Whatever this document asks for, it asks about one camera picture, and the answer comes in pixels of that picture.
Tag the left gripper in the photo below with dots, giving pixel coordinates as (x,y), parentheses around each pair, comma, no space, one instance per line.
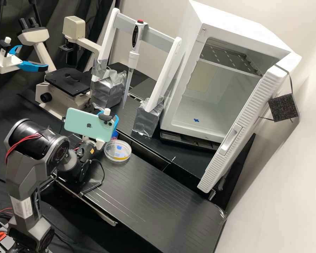
(5,63)

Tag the white pipette stand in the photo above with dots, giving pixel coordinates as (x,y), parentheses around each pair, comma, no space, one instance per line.
(163,76)

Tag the petri dish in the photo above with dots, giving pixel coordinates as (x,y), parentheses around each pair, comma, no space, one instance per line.
(118,151)

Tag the incubator door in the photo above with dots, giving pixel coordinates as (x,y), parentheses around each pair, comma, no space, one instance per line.
(242,126)

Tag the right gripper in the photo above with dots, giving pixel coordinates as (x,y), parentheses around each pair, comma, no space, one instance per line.
(100,143)

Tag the cream microscope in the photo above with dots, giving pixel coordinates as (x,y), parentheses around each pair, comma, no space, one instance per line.
(60,84)

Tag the right wrist camera phone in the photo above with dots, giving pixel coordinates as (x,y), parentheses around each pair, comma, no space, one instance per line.
(84,124)

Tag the pipette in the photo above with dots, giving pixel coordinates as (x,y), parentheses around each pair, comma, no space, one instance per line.
(133,52)

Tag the white incubator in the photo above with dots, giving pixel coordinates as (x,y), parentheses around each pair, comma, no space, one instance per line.
(226,34)

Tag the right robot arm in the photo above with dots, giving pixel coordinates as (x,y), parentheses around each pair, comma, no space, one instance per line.
(23,168)

